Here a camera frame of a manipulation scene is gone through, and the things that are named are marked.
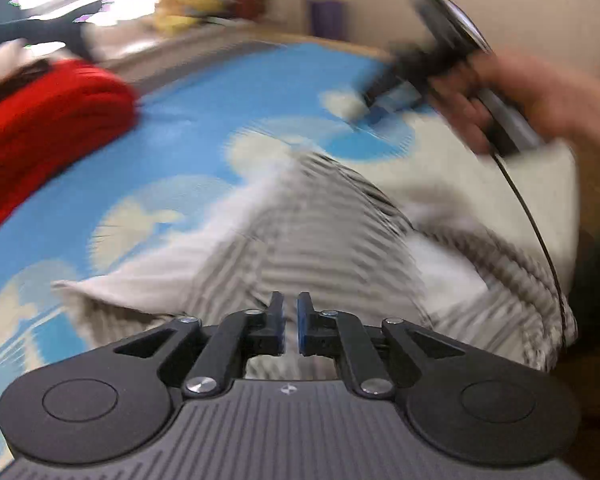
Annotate person right hand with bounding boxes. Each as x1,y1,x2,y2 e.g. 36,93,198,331
428,52,600,154

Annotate dark blue shark plush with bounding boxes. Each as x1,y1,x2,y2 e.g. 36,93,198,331
0,0,104,63

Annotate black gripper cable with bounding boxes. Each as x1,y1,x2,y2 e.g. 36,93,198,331
488,148,569,351

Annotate blue white patterned bed sheet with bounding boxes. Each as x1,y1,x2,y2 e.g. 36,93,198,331
0,44,416,469

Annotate red folded blanket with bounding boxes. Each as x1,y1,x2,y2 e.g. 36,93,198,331
0,60,137,225

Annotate purple box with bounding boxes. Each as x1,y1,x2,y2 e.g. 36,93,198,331
304,0,348,41

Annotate black white striped hooded top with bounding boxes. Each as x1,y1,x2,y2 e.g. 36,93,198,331
53,145,578,378

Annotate yellow plush toys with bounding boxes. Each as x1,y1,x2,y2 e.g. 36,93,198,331
150,0,230,36

